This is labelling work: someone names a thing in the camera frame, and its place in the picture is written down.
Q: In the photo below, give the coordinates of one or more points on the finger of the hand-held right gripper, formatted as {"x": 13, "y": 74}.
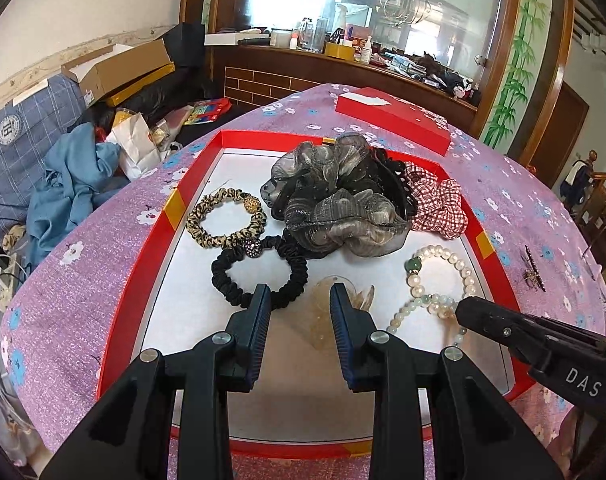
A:
{"x": 503, "y": 327}

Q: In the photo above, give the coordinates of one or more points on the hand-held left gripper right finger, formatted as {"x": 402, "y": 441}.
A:
{"x": 342, "y": 332}

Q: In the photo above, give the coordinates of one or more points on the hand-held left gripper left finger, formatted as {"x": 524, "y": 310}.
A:
{"x": 258, "y": 332}

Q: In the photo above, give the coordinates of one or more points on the clear hair clip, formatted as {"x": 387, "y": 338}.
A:
{"x": 319, "y": 330}

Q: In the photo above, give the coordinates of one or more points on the red gift box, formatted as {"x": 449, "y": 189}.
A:
{"x": 193, "y": 310}

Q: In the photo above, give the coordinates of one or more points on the black hair claw clip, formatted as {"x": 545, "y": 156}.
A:
{"x": 400, "y": 190}

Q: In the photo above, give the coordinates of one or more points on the dark beaded hair pin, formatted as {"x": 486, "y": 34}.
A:
{"x": 533, "y": 275}

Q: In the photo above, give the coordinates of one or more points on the silver striped sheer scrunchie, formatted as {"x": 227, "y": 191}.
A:
{"x": 343, "y": 220}

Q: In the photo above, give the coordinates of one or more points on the red plaid scrunchie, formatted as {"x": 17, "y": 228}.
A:
{"x": 438, "y": 205}

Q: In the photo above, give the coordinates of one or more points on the wooden staircase railing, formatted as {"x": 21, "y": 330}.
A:
{"x": 603, "y": 200}

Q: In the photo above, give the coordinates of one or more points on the dark backpack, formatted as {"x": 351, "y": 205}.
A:
{"x": 578, "y": 180}

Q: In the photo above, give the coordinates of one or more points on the grey organza scrunchie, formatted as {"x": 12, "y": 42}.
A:
{"x": 318, "y": 160}

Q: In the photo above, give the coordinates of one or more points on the purple floral tablecloth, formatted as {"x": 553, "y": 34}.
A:
{"x": 73, "y": 310}

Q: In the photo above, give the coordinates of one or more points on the red box lid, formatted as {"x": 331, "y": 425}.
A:
{"x": 393, "y": 120}

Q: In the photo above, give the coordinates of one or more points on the white paper bag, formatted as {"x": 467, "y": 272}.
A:
{"x": 133, "y": 145}

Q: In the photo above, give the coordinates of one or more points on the colourful picture book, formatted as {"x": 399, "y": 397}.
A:
{"x": 205, "y": 110}

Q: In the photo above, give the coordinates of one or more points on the blue cloth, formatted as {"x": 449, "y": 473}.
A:
{"x": 68, "y": 180}

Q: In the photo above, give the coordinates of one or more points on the wooden ledge with brick front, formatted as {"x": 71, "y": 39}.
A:
{"x": 283, "y": 80}

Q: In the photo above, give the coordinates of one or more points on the dark cloth bundle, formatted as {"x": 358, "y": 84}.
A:
{"x": 448, "y": 77}

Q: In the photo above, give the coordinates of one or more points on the white power strip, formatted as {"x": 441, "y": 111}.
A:
{"x": 5, "y": 285}

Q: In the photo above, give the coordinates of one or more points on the black sofa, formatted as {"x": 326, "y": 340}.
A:
{"x": 183, "y": 85}

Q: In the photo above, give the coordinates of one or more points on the flat yellow box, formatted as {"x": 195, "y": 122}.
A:
{"x": 133, "y": 91}

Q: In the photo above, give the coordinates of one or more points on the small white bottle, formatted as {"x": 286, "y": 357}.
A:
{"x": 366, "y": 52}

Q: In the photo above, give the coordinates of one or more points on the yellow tape roll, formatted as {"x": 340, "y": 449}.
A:
{"x": 338, "y": 51}

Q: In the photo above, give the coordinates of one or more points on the black tube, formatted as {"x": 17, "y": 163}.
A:
{"x": 253, "y": 40}

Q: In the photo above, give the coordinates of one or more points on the brown cardboard box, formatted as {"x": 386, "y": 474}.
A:
{"x": 128, "y": 70}

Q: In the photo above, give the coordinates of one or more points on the flat white box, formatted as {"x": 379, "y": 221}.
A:
{"x": 223, "y": 39}

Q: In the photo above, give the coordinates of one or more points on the glass pitcher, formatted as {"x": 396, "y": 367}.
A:
{"x": 313, "y": 35}

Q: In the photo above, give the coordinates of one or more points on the blue plaid bedding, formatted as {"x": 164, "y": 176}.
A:
{"x": 23, "y": 125}

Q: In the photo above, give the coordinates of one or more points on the bamboo wall painting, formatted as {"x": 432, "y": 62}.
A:
{"x": 520, "y": 50}

